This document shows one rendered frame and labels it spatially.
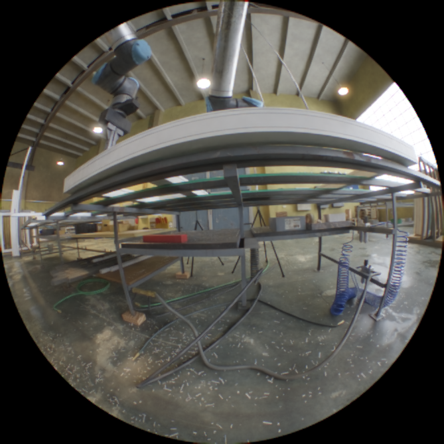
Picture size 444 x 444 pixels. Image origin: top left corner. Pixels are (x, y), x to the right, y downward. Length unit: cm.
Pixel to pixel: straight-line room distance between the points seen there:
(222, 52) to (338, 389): 127
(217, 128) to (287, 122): 15
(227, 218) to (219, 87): 647
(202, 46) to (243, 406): 890
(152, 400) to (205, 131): 93
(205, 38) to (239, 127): 790
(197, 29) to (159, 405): 862
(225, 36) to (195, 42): 766
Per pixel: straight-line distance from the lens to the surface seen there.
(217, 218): 690
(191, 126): 35
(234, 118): 34
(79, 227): 244
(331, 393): 80
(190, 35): 811
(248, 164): 37
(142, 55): 58
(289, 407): 74
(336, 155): 41
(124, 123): 61
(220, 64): 57
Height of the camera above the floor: 69
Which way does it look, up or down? 1 degrees down
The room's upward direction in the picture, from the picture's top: 4 degrees counter-clockwise
